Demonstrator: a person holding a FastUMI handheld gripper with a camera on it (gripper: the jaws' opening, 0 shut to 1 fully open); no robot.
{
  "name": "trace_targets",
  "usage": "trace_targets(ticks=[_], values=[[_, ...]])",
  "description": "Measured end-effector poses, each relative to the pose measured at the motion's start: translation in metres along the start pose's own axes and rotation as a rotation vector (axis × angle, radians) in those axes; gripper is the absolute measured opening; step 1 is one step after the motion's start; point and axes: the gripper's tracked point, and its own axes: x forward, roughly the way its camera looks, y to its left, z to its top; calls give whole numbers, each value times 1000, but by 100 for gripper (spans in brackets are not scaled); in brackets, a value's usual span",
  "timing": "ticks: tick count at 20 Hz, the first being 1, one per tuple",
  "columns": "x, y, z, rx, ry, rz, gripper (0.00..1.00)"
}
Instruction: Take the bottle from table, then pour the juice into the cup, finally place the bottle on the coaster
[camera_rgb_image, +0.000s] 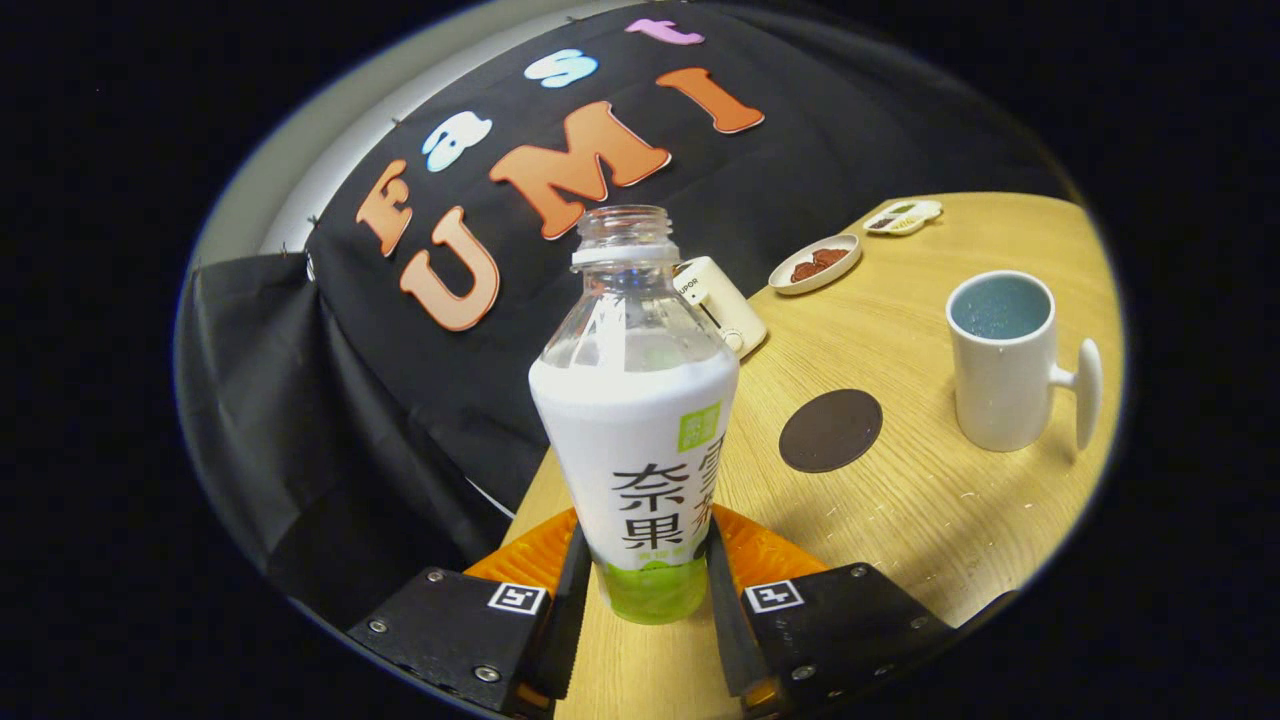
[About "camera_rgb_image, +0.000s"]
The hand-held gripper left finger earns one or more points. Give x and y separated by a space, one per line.
565 620

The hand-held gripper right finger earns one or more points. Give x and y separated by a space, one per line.
725 620

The clear juice bottle white label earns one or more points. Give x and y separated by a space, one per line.
640 450

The dark brown round coaster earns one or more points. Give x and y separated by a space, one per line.
830 430

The wooden table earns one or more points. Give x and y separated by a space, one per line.
900 520

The white toaster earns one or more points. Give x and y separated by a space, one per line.
725 305

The round white plate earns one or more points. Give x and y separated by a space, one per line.
790 282

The red meat piece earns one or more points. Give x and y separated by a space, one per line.
832 257
805 271

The white divided condiment dish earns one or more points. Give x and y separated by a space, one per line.
905 217

